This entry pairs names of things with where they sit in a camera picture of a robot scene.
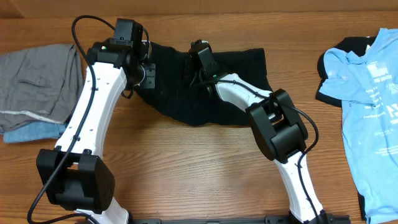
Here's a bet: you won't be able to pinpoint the folded blue cloth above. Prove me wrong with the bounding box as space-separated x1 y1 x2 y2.
2 121 67 143

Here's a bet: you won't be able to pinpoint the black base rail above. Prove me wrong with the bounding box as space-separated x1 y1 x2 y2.
127 213 351 224

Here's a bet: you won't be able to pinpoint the black garment under blue shirt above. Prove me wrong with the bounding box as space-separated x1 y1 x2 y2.
315 37 376 108

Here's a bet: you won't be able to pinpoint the black shorts with mesh lining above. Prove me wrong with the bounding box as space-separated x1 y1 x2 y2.
136 42 272 126

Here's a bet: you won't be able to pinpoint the folded grey shorts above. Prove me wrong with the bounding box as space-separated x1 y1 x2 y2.
1 44 83 133

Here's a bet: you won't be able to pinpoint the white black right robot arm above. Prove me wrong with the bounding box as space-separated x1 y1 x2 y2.
188 40 330 223

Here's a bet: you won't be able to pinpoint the light blue t-shirt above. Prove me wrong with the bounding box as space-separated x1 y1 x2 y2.
320 28 397 223

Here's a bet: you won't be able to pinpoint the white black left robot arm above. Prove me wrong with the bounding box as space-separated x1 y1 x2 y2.
36 18 155 223

